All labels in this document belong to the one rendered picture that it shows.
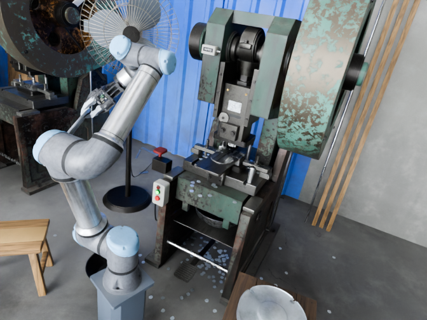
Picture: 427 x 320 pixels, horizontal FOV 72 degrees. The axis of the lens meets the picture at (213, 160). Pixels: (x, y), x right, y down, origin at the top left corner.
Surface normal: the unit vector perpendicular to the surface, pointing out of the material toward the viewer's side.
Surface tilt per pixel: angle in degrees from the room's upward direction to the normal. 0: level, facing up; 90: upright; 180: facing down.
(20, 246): 0
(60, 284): 0
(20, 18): 90
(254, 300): 0
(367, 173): 90
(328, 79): 92
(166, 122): 90
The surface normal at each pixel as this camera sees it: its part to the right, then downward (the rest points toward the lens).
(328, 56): -0.42, 0.16
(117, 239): 0.26, -0.84
